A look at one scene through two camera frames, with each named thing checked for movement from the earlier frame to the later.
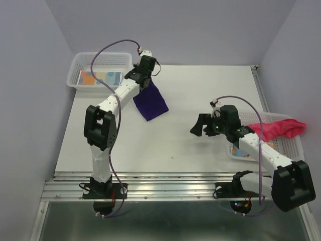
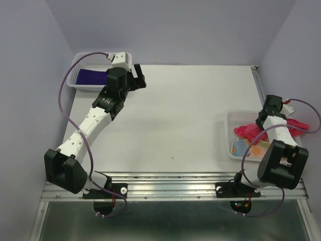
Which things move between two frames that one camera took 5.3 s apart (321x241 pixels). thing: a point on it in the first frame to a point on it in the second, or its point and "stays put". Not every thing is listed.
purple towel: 151,102 to 93,77
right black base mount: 234,190 stays put
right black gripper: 203,119 to 257,122
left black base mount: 98,190 stays put
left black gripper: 135,67 to 138,82
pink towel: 286,128 stays put
